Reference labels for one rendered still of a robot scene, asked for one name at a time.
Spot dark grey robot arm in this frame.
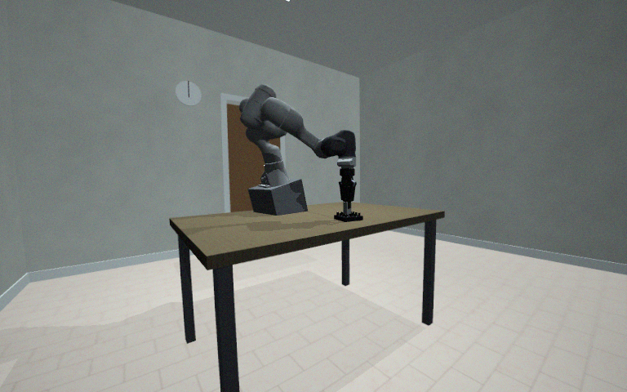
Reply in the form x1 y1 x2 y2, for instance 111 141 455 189
239 84 356 188

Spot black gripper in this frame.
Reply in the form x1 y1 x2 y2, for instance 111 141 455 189
339 168 357 216

